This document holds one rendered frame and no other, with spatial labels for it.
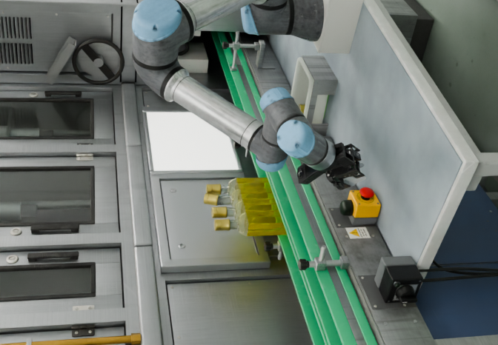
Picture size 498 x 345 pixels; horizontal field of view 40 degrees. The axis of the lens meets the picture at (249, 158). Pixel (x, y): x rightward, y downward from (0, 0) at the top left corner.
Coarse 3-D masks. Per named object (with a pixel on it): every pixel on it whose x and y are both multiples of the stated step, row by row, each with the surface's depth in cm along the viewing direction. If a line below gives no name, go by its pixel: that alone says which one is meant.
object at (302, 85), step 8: (296, 64) 229; (304, 64) 222; (296, 72) 231; (304, 72) 231; (296, 80) 232; (304, 80) 233; (312, 80) 216; (296, 88) 234; (304, 88) 235; (312, 88) 217; (296, 96) 236; (304, 96) 236; (304, 112) 222
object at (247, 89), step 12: (228, 36) 303; (228, 48) 292; (240, 48) 294; (228, 60) 283; (240, 60) 285; (240, 72) 277; (240, 84) 267; (252, 84) 268; (240, 96) 259; (252, 96) 261; (252, 108) 253; (264, 120) 247; (276, 204) 209; (312, 300) 177; (324, 336) 167
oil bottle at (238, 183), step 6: (234, 180) 218; (240, 180) 218; (246, 180) 219; (252, 180) 219; (258, 180) 220; (264, 180) 220; (228, 186) 217; (234, 186) 216; (240, 186) 216; (246, 186) 216; (252, 186) 217; (258, 186) 217; (264, 186) 217; (228, 192) 217
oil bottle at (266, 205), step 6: (240, 204) 208; (246, 204) 208; (252, 204) 208; (258, 204) 209; (264, 204) 209; (270, 204) 209; (240, 210) 206; (246, 210) 206; (252, 210) 206; (258, 210) 207; (264, 210) 207; (270, 210) 208; (276, 210) 208; (234, 216) 208
